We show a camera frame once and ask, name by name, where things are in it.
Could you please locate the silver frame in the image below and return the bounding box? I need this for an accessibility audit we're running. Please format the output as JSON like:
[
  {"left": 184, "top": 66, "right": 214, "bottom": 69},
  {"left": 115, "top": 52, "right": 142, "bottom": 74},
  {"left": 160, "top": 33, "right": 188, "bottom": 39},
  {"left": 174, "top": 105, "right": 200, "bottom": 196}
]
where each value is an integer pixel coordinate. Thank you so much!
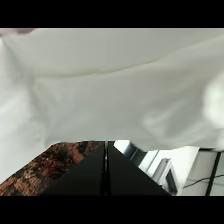
[{"left": 123, "top": 141, "right": 182, "bottom": 196}]

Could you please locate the black cable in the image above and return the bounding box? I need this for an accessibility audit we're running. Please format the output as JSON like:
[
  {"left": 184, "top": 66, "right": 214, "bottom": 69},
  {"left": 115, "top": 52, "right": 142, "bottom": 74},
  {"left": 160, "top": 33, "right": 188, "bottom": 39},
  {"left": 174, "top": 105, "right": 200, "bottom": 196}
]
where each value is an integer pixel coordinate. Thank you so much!
[{"left": 182, "top": 173, "right": 224, "bottom": 190}]

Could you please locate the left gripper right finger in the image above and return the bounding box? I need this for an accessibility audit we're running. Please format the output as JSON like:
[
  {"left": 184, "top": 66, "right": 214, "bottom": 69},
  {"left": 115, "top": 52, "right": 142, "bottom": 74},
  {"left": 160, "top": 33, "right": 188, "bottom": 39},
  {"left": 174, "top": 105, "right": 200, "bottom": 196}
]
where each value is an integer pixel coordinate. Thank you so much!
[{"left": 107, "top": 142, "right": 172, "bottom": 197}]

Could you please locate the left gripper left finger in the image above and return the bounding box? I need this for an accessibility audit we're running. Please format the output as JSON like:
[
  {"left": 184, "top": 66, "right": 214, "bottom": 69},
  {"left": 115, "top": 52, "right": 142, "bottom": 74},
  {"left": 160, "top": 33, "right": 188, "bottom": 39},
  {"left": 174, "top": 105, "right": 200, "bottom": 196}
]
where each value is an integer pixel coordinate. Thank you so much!
[{"left": 43, "top": 142, "right": 107, "bottom": 197}]

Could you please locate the white shirt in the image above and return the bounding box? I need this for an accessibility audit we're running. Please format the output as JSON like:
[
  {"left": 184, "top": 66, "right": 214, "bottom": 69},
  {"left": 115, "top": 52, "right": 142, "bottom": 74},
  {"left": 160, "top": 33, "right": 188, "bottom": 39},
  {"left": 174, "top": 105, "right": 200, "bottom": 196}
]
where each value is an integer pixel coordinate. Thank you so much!
[{"left": 0, "top": 27, "right": 224, "bottom": 185}]

